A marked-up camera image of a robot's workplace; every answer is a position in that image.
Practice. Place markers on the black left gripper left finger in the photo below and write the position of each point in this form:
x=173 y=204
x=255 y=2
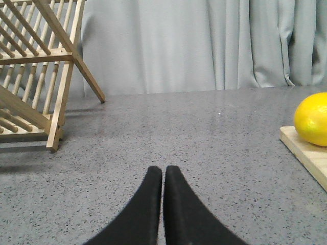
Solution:
x=138 y=222

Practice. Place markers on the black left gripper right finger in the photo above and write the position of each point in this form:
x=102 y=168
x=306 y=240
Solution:
x=186 y=218

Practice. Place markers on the light wooden cutting board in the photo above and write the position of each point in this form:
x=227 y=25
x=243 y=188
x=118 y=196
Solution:
x=311 y=156

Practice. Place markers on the yellow lemon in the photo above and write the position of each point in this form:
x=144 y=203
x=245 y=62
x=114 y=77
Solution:
x=310 y=119

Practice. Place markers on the grey curtain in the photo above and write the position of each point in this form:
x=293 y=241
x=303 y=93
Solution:
x=140 y=47

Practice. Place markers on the wooden dish rack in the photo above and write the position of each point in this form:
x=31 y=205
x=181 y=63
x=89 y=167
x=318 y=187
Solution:
x=39 y=50

